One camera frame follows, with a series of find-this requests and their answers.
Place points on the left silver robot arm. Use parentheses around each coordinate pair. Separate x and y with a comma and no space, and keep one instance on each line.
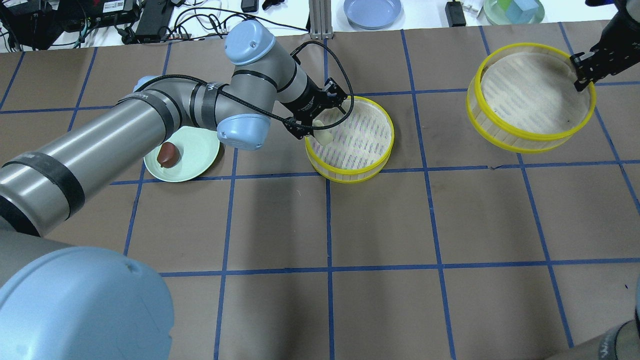
(65,302)

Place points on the black power adapter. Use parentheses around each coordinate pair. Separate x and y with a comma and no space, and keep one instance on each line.
(454,13)

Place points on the yellow bamboo steamer basket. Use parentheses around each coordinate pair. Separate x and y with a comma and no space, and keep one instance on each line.
(361,147)

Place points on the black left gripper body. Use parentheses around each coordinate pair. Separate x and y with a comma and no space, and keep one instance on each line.
(306,104)

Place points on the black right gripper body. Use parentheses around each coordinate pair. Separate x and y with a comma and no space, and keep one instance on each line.
(613,44)

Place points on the white steamed bun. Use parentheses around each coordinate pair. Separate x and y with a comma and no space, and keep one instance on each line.
(322,137)

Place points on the aluminium frame post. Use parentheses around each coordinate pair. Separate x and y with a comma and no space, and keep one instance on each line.
(320,19)

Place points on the green dish with blocks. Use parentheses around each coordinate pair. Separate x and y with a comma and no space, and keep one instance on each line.
(514,12)

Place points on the blue plate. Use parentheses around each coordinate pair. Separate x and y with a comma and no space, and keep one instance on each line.
(372,14)

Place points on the light green plate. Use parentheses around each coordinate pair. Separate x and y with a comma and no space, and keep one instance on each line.
(199,149)

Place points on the brown steamed bun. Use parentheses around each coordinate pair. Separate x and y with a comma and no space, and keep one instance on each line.
(168,155)

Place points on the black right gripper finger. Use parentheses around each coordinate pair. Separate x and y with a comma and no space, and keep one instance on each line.
(583,80)

